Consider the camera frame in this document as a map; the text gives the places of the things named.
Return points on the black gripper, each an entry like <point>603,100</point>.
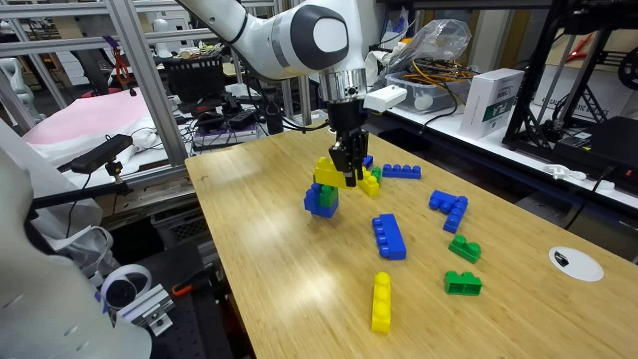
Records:
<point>350,122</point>

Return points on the yellow three-stud Lego brick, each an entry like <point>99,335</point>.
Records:
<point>326,174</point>
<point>370,186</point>

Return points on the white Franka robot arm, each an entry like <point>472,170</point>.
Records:
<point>292,40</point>

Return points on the small blue Lego brick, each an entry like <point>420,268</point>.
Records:
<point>368,160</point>

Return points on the green two-stud Lego brick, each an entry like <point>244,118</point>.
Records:
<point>378,174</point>

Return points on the slim blue four-stud Lego brick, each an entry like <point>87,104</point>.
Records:
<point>402,172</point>

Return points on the large blue Lego brick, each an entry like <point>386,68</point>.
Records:
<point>392,240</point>

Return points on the yellow four-stud Lego brick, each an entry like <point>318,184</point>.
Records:
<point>382,305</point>

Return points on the clear plastic bin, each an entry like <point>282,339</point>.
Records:
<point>426,100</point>

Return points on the long workbench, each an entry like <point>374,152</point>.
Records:
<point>480,142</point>

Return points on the clear plastic bag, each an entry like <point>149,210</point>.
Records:
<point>440,40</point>

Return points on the white cardboard box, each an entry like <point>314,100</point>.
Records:
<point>490,96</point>

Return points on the black mesh basket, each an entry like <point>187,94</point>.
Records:
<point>193,80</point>

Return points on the red and black tool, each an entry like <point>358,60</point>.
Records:
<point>123,66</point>

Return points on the red clamp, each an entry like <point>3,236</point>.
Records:
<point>581,48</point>

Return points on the white round table grommet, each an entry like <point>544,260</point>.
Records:
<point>585,270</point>

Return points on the pink foam sheet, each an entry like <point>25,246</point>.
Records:
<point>87,116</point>

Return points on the black support rod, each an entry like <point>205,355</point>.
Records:
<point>81,194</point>

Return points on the white moulded cover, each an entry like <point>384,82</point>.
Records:
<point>41,311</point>

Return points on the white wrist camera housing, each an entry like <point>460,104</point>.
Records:
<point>386,98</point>

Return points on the black camera on stand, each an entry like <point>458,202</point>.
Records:
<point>101,152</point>

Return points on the black 3D printer frame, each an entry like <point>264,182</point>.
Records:
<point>611,146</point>

